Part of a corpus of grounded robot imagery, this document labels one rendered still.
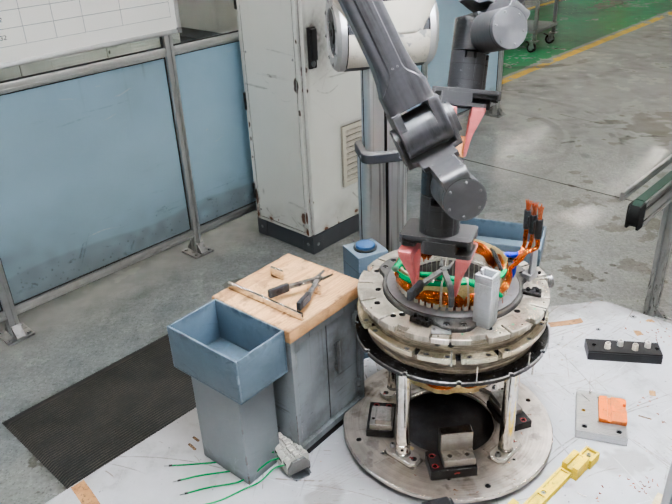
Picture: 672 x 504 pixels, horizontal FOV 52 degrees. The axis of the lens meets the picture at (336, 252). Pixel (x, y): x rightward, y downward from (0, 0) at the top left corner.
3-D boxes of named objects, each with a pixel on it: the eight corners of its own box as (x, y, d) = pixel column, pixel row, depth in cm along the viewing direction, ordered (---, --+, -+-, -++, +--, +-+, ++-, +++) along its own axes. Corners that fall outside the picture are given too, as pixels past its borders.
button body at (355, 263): (389, 350, 154) (388, 250, 143) (361, 360, 152) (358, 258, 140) (373, 335, 160) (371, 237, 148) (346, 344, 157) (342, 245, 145)
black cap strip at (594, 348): (661, 364, 146) (663, 356, 145) (587, 359, 149) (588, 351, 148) (656, 350, 151) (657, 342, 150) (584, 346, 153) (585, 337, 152)
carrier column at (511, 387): (508, 458, 121) (518, 362, 112) (495, 452, 123) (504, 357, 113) (514, 450, 123) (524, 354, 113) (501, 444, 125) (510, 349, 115)
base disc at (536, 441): (497, 542, 107) (497, 538, 107) (301, 442, 128) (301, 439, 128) (582, 403, 135) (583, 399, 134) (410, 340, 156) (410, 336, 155)
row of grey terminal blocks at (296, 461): (314, 473, 123) (313, 455, 121) (290, 484, 121) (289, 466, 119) (288, 440, 131) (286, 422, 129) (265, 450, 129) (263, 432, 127)
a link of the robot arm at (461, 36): (481, 17, 107) (448, 12, 105) (506, 11, 101) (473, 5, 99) (475, 63, 108) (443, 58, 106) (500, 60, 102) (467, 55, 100)
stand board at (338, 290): (290, 344, 113) (289, 332, 112) (212, 307, 124) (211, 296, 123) (364, 292, 127) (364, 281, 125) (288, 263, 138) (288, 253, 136)
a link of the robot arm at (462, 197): (444, 97, 92) (387, 128, 93) (473, 118, 82) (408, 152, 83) (475, 172, 98) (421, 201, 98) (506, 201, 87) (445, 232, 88)
